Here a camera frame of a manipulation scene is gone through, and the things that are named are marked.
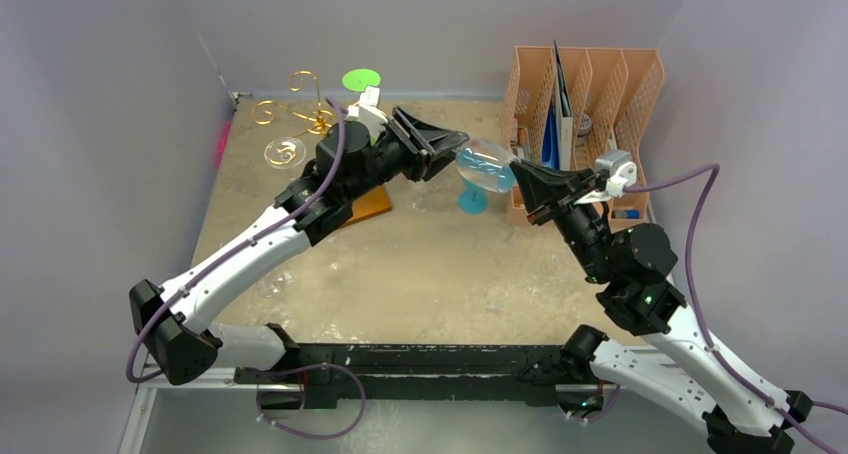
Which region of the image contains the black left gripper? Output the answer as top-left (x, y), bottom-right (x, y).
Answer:
top-left (345, 109), bottom-right (468, 203)

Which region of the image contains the green plastic goblet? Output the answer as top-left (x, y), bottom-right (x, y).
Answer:
top-left (341, 68), bottom-right (382, 93)

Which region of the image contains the clear flute wine glass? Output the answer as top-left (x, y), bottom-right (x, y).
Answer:
top-left (263, 137), bottom-right (306, 170)

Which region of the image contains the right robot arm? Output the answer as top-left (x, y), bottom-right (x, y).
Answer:
top-left (509, 160), bottom-right (813, 453)

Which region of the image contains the clear glass near left arm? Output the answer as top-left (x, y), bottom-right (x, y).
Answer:
top-left (255, 271), bottom-right (292, 299)

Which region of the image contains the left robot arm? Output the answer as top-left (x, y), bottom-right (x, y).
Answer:
top-left (129, 107), bottom-right (470, 385)

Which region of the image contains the gold wine glass rack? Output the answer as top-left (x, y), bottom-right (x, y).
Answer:
top-left (251, 70), bottom-right (393, 228)

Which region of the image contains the blue folder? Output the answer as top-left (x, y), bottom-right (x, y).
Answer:
top-left (540, 100), bottom-right (560, 169)

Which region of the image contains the blue plastic goblet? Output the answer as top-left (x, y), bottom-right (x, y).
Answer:
top-left (457, 179), bottom-right (497, 215)

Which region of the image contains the grey white folder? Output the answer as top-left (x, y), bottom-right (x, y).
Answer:
top-left (553, 43), bottom-right (573, 171)

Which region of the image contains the peach file organizer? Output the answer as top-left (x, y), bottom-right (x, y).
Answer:
top-left (501, 45), bottom-right (665, 234)

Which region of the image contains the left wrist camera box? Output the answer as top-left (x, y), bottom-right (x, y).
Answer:
top-left (346, 86), bottom-right (388, 144)

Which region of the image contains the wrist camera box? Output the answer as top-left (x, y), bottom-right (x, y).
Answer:
top-left (346, 86), bottom-right (388, 144)
top-left (576, 149), bottom-right (638, 205)

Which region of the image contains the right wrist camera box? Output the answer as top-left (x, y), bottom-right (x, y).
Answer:
top-left (576, 149), bottom-right (638, 205)

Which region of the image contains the purple cable loop front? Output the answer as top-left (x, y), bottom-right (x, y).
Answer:
top-left (256, 363), bottom-right (367, 442)

